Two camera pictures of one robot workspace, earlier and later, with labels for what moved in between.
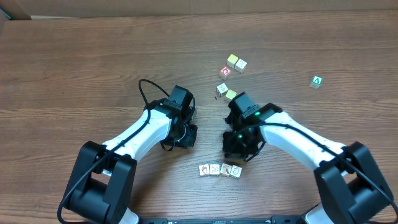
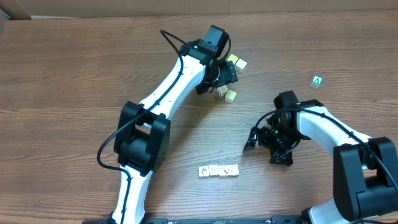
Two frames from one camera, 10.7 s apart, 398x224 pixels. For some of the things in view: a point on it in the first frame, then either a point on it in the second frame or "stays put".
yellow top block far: [231, 61] stays put
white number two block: [221, 88] stays put
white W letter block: [214, 169] stays put
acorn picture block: [204, 170] stays put
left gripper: [189, 137] -> [226, 76]
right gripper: [230, 144] -> [267, 142]
